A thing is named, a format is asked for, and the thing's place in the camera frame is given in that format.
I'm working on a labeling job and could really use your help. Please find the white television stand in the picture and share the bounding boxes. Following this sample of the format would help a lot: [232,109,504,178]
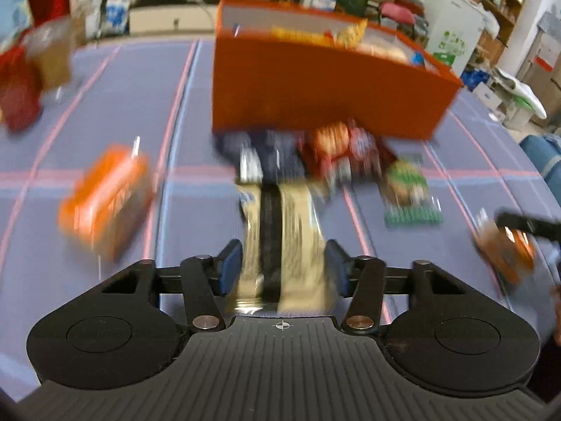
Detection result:
[129,4,217,34]

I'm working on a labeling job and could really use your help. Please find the blue white bags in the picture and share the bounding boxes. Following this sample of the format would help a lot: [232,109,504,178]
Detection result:
[85,0,132,38]

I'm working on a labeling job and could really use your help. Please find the red orange snack packet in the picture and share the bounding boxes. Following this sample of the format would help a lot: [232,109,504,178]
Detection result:
[302,122,351,177]

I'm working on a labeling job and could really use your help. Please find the blue fabric seat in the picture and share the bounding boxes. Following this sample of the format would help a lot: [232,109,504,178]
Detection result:
[519,135,561,176]

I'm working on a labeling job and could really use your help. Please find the yellow noodle snack packet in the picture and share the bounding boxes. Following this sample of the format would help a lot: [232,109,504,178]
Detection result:
[272,25,334,47]

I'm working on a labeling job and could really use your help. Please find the dark blue snack packet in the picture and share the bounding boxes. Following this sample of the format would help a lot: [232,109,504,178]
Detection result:
[217,131,303,185]

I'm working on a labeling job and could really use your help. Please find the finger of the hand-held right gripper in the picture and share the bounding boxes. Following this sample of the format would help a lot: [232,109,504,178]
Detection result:
[494,211,561,244]

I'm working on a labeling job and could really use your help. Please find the green snack packet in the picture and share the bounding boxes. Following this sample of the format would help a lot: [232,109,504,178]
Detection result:
[383,155,443,228]

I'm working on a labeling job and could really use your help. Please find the white chest freezer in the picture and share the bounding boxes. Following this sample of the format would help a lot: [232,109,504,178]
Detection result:
[407,0,489,75]

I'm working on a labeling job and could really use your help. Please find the white pastry bag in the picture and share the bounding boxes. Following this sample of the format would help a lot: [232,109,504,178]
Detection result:
[357,44,410,63]

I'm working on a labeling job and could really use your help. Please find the red bag at left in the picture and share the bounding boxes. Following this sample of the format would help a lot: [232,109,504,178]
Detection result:
[0,45,45,133]

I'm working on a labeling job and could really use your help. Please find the orange cardboard box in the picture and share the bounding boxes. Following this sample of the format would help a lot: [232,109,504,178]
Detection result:
[211,0,464,140]

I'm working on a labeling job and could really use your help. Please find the small red snack packet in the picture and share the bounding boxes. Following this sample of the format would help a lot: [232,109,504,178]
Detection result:
[348,125,387,174]

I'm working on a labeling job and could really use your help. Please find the red storage box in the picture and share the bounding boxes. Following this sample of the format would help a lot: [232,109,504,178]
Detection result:
[27,0,71,25]

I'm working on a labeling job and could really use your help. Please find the orange bread packet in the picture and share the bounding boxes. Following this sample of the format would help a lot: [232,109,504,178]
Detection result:
[58,144,155,261]

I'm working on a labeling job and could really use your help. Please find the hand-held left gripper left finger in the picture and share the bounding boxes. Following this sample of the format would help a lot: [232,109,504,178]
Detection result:
[102,240,244,333]

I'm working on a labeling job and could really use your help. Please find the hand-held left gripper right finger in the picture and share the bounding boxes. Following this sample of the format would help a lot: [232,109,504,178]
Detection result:
[323,240,465,336]

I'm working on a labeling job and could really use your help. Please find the red chair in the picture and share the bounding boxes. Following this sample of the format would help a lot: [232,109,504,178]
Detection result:
[379,2,424,31]

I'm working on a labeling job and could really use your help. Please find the beige black striped snack packet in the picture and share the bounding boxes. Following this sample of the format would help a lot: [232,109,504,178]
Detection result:
[234,180,340,314]

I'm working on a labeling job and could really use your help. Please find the small orange snack packet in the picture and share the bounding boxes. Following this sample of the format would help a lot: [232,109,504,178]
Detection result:
[472,210,536,285]

